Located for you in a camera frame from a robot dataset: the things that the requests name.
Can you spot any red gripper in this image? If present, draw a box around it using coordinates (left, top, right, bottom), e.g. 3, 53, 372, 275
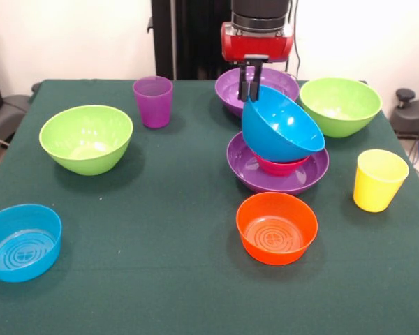
219, 21, 295, 103

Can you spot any deep blue plastic bowl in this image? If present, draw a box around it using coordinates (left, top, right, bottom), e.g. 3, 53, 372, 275
241, 84, 326, 164

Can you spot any purple plastic bowl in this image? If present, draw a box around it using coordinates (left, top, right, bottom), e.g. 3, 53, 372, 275
226, 131, 330, 196
214, 66, 300, 119

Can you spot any small pink plastic bowl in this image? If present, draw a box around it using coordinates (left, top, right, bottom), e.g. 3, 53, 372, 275
253, 151, 311, 177

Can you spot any green plastic bowl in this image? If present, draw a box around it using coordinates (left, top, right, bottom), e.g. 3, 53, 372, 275
299, 77, 383, 139
38, 104, 134, 177

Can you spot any orange ribbed plastic bowl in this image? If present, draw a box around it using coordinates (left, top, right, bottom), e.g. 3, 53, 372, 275
235, 191, 318, 267

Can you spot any purple plastic cup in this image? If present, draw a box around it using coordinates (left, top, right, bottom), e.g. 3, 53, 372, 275
132, 75, 174, 130

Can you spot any yellow plastic cup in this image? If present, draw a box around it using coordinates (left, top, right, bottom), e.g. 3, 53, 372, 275
352, 149, 411, 214

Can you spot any black stand foot with knob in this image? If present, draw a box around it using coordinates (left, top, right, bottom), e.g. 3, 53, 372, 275
390, 88, 419, 140

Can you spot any dark green tablecloth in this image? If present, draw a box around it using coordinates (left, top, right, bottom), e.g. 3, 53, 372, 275
0, 78, 419, 335

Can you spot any grey stand foot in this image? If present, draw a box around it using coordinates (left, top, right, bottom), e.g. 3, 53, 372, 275
0, 94, 31, 147

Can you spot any shallow ribbed blue bowl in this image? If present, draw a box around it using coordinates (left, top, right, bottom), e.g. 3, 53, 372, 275
0, 203, 64, 283

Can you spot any black wall cable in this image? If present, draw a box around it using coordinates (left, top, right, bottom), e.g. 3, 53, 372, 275
288, 0, 303, 76

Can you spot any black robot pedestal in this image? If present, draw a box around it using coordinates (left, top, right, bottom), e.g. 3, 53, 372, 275
147, 0, 268, 81

